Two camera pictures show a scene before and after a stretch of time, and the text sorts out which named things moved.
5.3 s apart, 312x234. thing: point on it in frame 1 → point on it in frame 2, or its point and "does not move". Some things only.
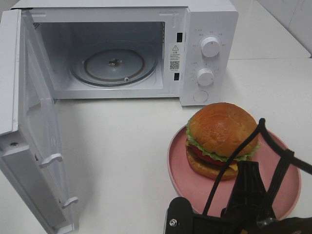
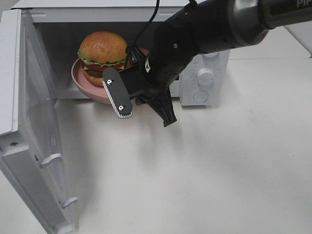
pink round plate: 270,159 → 95,92
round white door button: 201,96 does not move
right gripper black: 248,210 → 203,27
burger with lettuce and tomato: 215,131 → 100,50
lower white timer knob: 205,77 does not move
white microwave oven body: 187,50 does not move
